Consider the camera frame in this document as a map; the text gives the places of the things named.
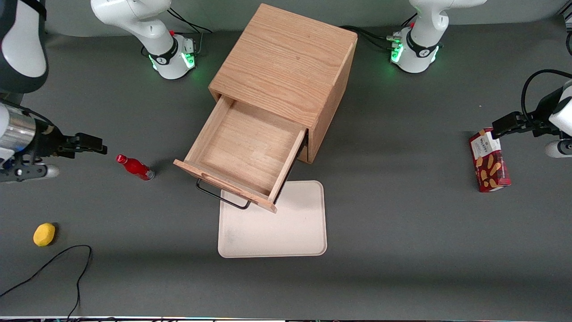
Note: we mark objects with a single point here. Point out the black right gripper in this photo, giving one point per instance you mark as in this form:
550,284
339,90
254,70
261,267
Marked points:
46,143

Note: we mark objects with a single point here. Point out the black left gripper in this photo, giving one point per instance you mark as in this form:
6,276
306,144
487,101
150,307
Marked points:
538,119

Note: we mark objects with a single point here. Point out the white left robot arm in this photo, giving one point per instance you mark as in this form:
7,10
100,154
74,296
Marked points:
422,44

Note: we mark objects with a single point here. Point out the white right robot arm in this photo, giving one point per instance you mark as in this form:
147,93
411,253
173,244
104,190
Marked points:
147,27

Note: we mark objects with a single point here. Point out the wooden oak drawer cabinet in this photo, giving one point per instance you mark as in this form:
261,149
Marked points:
286,58

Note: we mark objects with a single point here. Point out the red shortbread cookie box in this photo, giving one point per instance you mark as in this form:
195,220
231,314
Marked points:
490,165

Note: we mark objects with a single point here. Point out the red plastic bottle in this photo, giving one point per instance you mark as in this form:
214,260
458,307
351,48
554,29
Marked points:
136,168

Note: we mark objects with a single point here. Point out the yellow lemon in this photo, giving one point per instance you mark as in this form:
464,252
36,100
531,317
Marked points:
44,235

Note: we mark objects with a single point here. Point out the cream plastic tray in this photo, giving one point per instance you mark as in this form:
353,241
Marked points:
295,228

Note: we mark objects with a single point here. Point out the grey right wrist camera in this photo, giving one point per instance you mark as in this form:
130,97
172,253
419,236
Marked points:
44,171

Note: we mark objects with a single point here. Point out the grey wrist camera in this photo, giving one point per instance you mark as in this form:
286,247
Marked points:
44,171
558,148

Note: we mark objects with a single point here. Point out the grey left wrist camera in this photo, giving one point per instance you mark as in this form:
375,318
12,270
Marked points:
558,148

